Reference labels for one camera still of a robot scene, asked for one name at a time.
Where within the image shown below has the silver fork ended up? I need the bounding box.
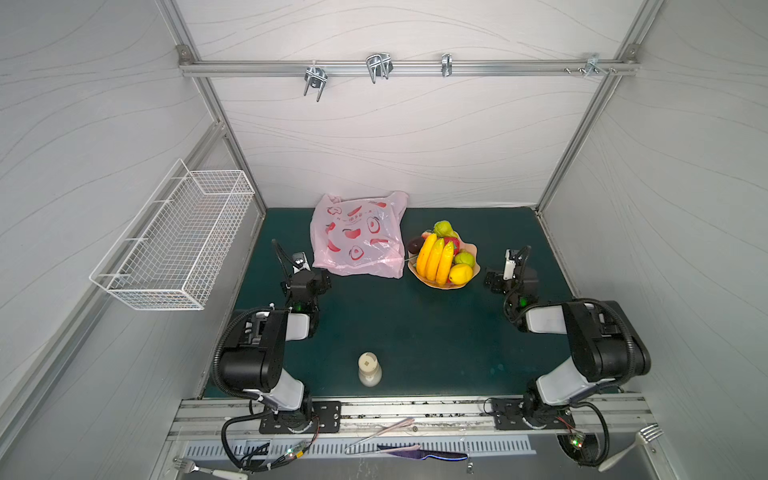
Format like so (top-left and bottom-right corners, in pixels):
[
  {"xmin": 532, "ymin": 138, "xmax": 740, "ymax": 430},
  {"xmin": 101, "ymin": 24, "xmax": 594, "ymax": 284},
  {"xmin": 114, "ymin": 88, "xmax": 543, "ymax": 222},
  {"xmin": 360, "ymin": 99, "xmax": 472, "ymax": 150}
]
[
  {"xmin": 597, "ymin": 423, "xmax": 663, "ymax": 472},
  {"xmin": 173, "ymin": 457, "xmax": 248, "ymax": 480}
]

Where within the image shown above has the metal hook clamp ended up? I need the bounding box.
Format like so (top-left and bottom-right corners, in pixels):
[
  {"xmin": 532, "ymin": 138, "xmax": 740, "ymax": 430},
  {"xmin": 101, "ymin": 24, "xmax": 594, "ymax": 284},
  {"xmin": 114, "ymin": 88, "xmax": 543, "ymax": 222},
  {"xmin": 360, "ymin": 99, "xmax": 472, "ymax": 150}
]
[
  {"xmin": 365, "ymin": 52, "xmax": 393, "ymax": 84},
  {"xmin": 303, "ymin": 65, "xmax": 328, "ymax": 102}
]

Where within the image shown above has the red dragon fruit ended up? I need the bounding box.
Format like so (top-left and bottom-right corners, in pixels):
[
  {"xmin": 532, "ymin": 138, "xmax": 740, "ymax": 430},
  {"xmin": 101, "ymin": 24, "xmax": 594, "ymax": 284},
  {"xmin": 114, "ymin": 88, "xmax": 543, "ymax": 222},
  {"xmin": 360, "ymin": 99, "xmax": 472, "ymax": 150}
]
[{"xmin": 443, "ymin": 236, "xmax": 461, "ymax": 254}]

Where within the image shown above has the pink plastic bag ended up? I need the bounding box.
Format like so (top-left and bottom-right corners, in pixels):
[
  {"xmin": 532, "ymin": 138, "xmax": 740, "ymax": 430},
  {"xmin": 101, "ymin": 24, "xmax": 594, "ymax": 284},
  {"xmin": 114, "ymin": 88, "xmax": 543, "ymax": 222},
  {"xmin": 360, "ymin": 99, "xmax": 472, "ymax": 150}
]
[{"xmin": 310, "ymin": 191, "xmax": 409, "ymax": 279}]

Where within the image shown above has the dark purple fruit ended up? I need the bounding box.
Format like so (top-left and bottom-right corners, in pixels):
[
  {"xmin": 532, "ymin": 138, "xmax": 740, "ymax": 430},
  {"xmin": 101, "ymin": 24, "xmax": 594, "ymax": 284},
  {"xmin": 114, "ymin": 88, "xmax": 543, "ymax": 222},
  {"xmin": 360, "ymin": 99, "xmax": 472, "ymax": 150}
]
[{"xmin": 407, "ymin": 236, "xmax": 425, "ymax": 255}]

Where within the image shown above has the yellow lemon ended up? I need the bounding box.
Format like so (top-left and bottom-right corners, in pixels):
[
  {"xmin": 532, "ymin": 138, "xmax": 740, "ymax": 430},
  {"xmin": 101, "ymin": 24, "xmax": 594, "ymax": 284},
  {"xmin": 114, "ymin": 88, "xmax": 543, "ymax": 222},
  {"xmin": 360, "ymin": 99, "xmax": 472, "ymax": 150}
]
[{"xmin": 448, "ymin": 264, "xmax": 474, "ymax": 285}]

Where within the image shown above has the left metal hook clamp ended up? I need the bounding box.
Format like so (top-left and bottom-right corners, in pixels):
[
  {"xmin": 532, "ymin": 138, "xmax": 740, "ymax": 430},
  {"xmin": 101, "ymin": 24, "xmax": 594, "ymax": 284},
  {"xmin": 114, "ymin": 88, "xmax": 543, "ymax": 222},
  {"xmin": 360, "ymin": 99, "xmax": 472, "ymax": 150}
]
[{"xmin": 303, "ymin": 65, "xmax": 328, "ymax": 102}]

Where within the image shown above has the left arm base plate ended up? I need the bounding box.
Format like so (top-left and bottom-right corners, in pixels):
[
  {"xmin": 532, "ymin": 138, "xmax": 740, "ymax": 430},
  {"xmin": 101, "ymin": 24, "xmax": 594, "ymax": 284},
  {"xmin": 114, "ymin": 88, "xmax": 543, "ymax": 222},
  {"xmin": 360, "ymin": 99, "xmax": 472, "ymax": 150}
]
[{"xmin": 259, "ymin": 401, "xmax": 342, "ymax": 435}]

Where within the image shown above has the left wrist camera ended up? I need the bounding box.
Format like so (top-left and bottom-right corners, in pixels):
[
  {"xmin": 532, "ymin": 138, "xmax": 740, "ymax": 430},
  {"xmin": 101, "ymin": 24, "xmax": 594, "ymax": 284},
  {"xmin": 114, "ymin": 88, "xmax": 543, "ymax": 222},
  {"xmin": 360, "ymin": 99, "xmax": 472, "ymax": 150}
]
[{"xmin": 292, "ymin": 252, "xmax": 311, "ymax": 274}]

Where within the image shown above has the tan fruit plate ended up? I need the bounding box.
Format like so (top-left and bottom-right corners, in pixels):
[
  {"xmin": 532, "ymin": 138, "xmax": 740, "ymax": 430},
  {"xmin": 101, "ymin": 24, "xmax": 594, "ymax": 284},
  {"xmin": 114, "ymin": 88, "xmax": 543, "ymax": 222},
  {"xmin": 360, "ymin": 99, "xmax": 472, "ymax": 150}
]
[{"xmin": 406, "ymin": 231, "xmax": 481, "ymax": 291}]

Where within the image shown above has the green fruit at back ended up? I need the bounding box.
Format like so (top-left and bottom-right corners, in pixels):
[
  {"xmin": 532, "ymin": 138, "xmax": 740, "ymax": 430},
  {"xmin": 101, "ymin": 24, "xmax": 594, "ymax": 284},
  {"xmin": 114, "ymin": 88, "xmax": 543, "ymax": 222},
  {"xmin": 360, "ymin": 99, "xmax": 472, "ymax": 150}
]
[{"xmin": 433, "ymin": 220, "xmax": 455, "ymax": 237}]

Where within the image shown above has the right silver fork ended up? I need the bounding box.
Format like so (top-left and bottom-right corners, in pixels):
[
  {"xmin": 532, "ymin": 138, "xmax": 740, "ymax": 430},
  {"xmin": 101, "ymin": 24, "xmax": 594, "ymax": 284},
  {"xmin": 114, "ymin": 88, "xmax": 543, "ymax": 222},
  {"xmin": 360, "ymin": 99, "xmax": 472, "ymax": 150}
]
[{"xmin": 597, "ymin": 423, "xmax": 663, "ymax": 472}]

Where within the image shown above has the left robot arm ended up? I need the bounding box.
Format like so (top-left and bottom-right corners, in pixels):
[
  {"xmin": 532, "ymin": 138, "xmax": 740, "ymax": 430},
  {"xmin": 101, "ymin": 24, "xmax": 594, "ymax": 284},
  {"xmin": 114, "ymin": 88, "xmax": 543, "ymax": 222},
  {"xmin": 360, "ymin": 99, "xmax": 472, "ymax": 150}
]
[{"xmin": 211, "ymin": 269, "xmax": 331, "ymax": 418}]

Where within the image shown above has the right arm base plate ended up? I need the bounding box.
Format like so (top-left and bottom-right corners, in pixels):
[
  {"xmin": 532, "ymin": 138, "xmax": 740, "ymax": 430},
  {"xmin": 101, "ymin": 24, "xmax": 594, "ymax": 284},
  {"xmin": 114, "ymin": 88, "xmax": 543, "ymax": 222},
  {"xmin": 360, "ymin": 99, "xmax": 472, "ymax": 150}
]
[{"xmin": 490, "ymin": 397, "xmax": 575, "ymax": 431}]

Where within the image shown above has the small metal ring clamp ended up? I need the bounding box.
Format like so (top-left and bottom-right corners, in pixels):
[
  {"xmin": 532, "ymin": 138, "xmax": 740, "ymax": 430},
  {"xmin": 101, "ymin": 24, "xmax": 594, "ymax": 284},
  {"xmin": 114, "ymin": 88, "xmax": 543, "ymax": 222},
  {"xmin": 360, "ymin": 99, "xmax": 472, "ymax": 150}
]
[{"xmin": 441, "ymin": 53, "xmax": 453, "ymax": 78}]

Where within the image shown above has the yellow banana bunch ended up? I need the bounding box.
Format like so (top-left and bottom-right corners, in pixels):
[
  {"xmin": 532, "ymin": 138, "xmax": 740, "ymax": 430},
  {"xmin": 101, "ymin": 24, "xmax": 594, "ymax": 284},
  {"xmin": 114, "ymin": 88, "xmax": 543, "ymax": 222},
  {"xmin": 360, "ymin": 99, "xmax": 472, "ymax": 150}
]
[{"xmin": 412, "ymin": 233, "xmax": 455, "ymax": 289}]

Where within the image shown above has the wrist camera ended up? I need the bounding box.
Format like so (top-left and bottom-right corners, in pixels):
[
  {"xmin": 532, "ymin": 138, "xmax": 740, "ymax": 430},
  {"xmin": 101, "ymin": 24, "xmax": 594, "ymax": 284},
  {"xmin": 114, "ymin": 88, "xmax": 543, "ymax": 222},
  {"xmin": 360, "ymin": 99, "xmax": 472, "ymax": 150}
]
[
  {"xmin": 292, "ymin": 252, "xmax": 311, "ymax": 274},
  {"xmin": 502, "ymin": 249, "xmax": 519, "ymax": 281}
]

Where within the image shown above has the purple handled knife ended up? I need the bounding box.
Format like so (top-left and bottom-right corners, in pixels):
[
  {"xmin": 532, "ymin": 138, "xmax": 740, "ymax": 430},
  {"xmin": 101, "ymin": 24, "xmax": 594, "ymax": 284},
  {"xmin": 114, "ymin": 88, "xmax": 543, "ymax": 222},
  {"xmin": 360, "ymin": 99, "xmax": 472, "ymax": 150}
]
[{"xmin": 377, "ymin": 444, "xmax": 469, "ymax": 462}]

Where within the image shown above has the small beige bottle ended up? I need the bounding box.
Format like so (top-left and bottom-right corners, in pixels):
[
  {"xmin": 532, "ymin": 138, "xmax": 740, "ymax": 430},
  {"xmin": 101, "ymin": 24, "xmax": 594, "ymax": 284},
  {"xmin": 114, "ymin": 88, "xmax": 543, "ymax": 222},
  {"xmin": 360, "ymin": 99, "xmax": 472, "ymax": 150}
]
[{"xmin": 358, "ymin": 352, "xmax": 383, "ymax": 388}]

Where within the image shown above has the right metal bracket clamp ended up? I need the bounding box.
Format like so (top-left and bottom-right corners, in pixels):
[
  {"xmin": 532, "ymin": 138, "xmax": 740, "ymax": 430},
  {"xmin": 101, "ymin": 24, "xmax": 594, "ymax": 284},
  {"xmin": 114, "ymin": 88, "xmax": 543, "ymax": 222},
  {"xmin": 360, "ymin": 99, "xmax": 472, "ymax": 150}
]
[{"xmin": 564, "ymin": 55, "xmax": 618, "ymax": 78}]

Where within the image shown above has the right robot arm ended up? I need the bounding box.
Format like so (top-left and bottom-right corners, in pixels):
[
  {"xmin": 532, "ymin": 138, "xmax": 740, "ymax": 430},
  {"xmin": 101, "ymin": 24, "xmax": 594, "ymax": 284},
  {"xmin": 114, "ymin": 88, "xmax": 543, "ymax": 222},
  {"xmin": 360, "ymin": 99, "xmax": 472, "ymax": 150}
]
[{"xmin": 484, "ymin": 270, "xmax": 651, "ymax": 429}]

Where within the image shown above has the left silver fork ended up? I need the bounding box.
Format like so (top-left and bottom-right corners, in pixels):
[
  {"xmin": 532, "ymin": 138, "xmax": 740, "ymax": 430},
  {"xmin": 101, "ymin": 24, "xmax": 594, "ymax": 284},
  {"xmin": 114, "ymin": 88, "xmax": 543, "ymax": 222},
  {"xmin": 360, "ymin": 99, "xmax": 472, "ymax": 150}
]
[{"xmin": 173, "ymin": 457, "xmax": 248, "ymax": 480}]

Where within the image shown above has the white wire basket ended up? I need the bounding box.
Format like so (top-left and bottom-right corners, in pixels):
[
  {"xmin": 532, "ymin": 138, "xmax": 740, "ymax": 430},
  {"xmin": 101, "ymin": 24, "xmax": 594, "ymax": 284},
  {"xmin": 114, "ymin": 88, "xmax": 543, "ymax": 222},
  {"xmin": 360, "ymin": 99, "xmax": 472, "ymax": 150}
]
[{"xmin": 89, "ymin": 159, "xmax": 254, "ymax": 311}]

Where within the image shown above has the middle metal hook clamp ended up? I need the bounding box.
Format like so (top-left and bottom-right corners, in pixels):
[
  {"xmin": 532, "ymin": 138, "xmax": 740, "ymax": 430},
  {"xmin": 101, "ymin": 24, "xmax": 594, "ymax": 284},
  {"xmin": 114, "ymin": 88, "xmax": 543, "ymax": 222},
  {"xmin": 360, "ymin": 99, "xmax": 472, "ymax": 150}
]
[{"xmin": 365, "ymin": 52, "xmax": 393, "ymax": 84}]

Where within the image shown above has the metal crossbar rail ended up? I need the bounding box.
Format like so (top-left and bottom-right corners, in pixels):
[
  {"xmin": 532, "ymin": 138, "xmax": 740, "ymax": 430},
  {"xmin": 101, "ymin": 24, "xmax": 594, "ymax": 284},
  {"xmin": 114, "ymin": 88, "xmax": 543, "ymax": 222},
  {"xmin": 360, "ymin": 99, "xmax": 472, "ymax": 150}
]
[{"xmin": 180, "ymin": 58, "xmax": 640, "ymax": 78}]

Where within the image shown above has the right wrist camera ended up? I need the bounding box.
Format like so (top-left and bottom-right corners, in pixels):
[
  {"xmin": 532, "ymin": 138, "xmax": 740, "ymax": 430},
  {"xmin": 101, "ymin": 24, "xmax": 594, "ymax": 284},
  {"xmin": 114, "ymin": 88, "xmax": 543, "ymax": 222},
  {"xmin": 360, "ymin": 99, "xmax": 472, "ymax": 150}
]
[{"xmin": 502, "ymin": 249, "xmax": 519, "ymax": 281}]

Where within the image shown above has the green apple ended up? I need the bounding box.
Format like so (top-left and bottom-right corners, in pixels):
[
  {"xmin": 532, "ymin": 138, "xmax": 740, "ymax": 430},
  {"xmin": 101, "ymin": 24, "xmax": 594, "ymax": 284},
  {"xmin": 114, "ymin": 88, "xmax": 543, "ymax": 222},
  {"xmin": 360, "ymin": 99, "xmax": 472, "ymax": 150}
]
[{"xmin": 454, "ymin": 250, "xmax": 476, "ymax": 268}]

